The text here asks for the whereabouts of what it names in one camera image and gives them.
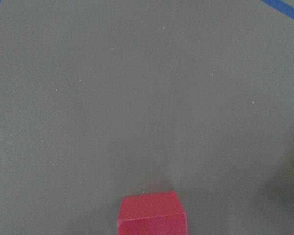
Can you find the red wooden cube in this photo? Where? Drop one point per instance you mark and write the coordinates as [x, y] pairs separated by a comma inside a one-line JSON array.
[[152, 214]]

